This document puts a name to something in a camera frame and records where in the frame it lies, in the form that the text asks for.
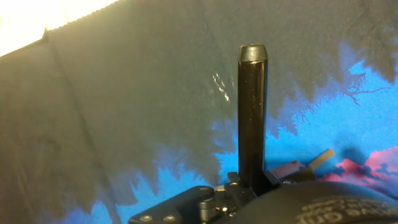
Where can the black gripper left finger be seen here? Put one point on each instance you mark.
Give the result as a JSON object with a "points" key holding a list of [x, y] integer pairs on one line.
{"points": [[192, 205]]}

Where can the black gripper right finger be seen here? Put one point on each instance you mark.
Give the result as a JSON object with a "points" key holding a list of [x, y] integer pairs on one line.
{"points": [[272, 180]]}

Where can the small beige tipped piece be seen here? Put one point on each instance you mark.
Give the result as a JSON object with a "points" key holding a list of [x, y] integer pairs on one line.
{"points": [[320, 158]]}

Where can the blue black printed cloth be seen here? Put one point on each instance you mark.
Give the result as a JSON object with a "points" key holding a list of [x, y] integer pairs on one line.
{"points": [[124, 109]]}

